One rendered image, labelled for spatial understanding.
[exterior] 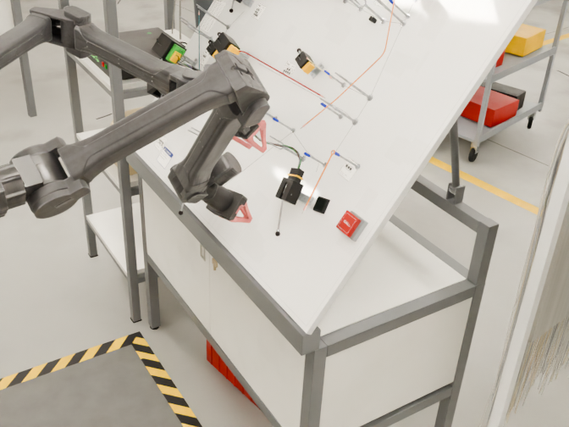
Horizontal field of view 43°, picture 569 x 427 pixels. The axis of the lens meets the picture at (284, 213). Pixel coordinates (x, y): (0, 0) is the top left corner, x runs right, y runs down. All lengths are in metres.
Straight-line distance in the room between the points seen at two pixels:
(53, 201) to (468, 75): 1.00
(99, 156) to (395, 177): 0.79
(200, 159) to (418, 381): 1.09
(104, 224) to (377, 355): 1.74
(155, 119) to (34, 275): 2.38
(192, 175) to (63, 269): 2.08
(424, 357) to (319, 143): 0.71
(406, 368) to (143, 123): 1.23
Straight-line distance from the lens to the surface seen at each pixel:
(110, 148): 1.22
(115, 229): 3.34
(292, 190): 1.82
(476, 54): 1.77
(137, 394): 2.86
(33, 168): 1.22
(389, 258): 2.19
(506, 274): 3.67
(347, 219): 1.74
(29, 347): 3.14
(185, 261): 2.49
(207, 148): 1.43
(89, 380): 2.94
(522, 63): 4.72
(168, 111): 1.21
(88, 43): 1.82
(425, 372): 2.23
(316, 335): 1.80
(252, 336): 2.15
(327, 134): 1.93
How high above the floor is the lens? 2.03
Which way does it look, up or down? 32 degrees down
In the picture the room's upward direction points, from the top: 3 degrees clockwise
